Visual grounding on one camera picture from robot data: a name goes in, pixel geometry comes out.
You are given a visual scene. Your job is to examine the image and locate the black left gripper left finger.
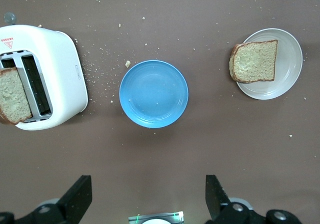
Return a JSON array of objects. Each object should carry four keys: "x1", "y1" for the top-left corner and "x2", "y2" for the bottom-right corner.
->
[{"x1": 0, "y1": 175, "x2": 93, "y2": 224}]

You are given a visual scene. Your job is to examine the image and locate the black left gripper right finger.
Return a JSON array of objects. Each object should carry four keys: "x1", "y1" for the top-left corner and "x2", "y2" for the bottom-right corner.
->
[{"x1": 204, "y1": 174, "x2": 305, "y2": 224}]

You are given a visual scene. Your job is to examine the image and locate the brown bread slice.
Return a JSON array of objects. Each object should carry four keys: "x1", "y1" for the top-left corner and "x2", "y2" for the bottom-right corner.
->
[
  {"x1": 228, "y1": 39, "x2": 279, "y2": 84},
  {"x1": 0, "y1": 67, "x2": 33, "y2": 125}
]

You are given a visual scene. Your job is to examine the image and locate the blue plate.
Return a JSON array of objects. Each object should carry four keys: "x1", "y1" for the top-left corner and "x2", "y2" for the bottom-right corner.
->
[{"x1": 118, "y1": 60, "x2": 190, "y2": 129}]

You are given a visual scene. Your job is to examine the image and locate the beige plate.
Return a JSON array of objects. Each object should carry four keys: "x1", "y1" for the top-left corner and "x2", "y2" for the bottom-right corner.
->
[{"x1": 234, "y1": 28, "x2": 304, "y2": 101}]

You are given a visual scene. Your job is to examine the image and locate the white toaster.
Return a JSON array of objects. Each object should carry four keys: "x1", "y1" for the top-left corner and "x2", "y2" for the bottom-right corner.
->
[{"x1": 0, "y1": 12, "x2": 89, "y2": 131}]

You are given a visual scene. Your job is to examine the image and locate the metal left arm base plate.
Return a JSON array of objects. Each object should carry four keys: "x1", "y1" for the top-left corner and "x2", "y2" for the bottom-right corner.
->
[{"x1": 128, "y1": 210, "x2": 185, "y2": 224}]

